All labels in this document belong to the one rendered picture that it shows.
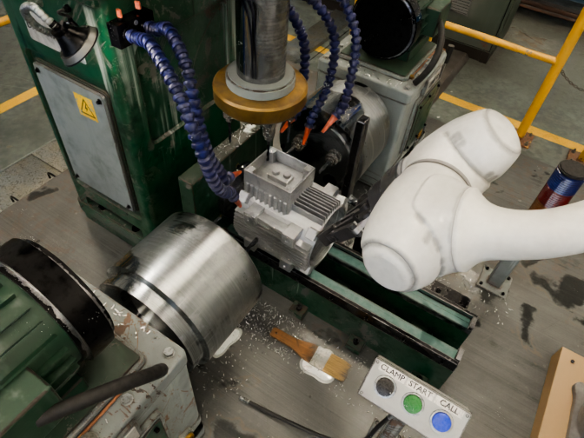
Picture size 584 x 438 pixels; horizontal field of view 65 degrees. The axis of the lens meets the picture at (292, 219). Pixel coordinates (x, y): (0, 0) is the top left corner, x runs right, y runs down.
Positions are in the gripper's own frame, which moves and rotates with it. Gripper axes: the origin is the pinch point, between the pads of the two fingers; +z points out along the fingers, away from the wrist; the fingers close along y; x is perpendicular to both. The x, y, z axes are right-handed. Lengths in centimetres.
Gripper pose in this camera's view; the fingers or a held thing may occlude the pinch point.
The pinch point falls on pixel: (331, 234)
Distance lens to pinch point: 93.6
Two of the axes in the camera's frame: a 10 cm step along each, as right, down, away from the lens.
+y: -5.4, 6.0, -5.9
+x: 6.9, 7.2, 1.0
